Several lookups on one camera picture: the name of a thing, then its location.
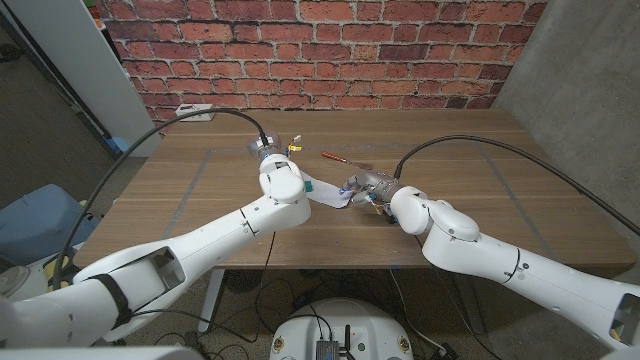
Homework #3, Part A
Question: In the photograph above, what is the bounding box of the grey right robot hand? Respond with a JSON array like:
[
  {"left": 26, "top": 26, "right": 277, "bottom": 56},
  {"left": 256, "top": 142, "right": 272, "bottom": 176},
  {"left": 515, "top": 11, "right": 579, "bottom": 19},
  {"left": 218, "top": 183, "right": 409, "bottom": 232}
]
[{"left": 341, "top": 169, "right": 402, "bottom": 208}]

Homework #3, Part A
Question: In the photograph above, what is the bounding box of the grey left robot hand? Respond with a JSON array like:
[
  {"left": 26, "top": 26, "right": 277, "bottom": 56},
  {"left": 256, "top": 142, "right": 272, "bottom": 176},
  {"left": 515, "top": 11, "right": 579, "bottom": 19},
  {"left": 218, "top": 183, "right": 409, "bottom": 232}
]
[{"left": 248, "top": 130, "right": 289, "bottom": 161}]

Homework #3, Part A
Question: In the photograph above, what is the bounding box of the white cloth strip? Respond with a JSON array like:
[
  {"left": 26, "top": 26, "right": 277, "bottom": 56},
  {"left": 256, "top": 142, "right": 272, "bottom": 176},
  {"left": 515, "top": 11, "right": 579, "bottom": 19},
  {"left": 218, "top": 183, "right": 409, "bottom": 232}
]
[{"left": 298, "top": 169, "right": 354, "bottom": 210}]

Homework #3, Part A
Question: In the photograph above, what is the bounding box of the white power strip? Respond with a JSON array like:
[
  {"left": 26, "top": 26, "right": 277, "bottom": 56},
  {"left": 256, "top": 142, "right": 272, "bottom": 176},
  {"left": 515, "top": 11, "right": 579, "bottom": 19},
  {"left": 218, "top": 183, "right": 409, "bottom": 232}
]
[{"left": 175, "top": 103, "right": 217, "bottom": 123}]

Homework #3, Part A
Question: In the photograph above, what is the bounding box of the red brick printed backdrop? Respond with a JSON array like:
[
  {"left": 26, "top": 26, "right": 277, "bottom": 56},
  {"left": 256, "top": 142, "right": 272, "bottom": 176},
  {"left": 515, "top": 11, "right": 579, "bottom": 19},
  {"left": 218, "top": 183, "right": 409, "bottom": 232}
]
[{"left": 94, "top": 0, "right": 549, "bottom": 136}]

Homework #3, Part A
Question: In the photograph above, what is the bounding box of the black round floor object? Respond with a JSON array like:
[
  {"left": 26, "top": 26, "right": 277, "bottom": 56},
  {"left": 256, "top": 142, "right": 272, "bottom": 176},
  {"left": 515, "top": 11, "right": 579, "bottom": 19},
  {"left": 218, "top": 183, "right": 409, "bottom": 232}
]
[{"left": 224, "top": 269, "right": 265, "bottom": 294}]

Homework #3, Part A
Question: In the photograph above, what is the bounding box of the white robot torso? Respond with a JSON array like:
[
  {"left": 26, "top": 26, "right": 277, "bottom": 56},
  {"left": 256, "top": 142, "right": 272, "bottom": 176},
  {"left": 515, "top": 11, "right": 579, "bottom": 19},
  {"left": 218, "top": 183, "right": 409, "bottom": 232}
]
[{"left": 269, "top": 297, "right": 415, "bottom": 360}]

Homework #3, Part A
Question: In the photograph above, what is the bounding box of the grey table leg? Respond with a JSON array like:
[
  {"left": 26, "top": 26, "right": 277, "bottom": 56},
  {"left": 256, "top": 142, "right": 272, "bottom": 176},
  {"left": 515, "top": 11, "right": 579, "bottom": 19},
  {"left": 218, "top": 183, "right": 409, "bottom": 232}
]
[{"left": 452, "top": 272, "right": 486, "bottom": 335}]

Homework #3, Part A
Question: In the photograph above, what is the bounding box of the white table leg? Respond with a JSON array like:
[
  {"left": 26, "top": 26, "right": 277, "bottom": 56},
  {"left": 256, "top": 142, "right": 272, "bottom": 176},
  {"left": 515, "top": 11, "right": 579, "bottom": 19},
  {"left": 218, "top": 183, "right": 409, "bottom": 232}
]
[{"left": 197, "top": 268, "right": 226, "bottom": 333}]

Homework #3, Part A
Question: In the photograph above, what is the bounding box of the grey electronics box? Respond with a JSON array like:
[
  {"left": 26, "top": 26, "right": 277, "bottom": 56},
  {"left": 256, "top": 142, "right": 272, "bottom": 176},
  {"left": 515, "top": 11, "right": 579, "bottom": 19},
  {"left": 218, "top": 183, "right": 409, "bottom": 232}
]
[{"left": 315, "top": 339, "right": 341, "bottom": 360}]

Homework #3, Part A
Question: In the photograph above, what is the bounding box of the white partition panel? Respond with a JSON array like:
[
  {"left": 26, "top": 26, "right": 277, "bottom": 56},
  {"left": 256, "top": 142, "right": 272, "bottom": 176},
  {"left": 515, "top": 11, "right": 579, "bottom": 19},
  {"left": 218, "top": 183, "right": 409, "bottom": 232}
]
[{"left": 4, "top": 0, "right": 162, "bottom": 158}]

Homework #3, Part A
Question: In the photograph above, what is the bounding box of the blue grey bin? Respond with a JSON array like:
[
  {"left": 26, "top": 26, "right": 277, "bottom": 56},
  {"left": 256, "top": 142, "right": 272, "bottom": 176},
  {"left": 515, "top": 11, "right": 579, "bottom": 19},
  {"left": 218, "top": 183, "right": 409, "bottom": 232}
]
[{"left": 0, "top": 183, "right": 101, "bottom": 266}]

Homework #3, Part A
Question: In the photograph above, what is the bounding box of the black and yellow floor object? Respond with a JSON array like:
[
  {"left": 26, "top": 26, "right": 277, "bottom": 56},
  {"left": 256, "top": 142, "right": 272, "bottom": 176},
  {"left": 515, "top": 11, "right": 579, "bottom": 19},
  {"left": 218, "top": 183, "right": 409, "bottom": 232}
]
[{"left": 42, "top": 252, "right": 76, "bottom": 291}]

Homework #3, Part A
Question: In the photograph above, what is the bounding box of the white floor appliance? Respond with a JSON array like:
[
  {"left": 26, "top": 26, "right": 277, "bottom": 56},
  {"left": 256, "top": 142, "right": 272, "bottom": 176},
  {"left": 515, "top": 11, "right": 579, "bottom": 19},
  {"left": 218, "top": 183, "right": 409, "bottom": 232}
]
[{"left": 0, "top": 264, "right": 49, "bottom": 301}]

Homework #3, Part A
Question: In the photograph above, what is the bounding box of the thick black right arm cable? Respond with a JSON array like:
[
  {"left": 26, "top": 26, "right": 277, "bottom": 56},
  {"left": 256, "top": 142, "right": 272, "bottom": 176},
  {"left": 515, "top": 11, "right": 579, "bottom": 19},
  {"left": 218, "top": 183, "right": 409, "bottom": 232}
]
[{"left": 393, "top": 134, "right": 640, "bottom": 236}]

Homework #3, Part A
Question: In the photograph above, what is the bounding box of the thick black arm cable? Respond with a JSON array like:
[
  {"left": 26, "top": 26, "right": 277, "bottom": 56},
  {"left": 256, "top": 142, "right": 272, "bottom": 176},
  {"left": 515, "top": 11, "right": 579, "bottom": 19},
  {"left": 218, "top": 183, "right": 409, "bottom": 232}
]
[
  {"left": 393, "top": 134, "right": 640, "bottom": 236},
  {"left": 52, "top": 107, "right": 271, "bottom": 291}
]

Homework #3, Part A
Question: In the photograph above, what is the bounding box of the thin black left wrist cable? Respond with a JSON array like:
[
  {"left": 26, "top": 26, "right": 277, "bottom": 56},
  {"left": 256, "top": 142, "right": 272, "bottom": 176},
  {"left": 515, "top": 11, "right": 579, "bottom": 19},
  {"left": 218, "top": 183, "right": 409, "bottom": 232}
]
[{"left": 253, "top": 231, "right": 276, "bottom": 306}]

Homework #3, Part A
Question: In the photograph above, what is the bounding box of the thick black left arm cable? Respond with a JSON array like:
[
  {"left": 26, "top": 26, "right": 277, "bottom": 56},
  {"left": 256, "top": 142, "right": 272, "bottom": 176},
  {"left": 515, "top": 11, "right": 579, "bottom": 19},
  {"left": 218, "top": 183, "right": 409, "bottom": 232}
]
[{"left": 52, "top": 107, "right": 271, "bottom": 291}]

